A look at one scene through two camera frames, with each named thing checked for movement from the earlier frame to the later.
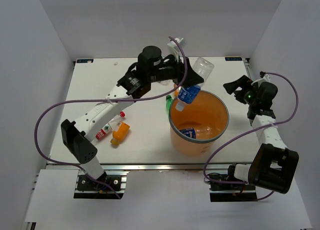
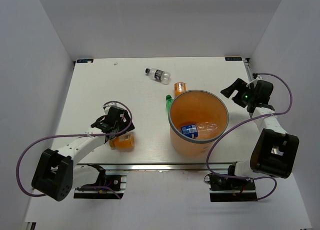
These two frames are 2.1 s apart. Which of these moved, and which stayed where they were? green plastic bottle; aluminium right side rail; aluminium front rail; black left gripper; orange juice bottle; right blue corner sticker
Moved: black left gripper; orange juice bottle
Stayed: aluminium right side rail; right blue corner sticker; aluminium front rail; green plastic bottle
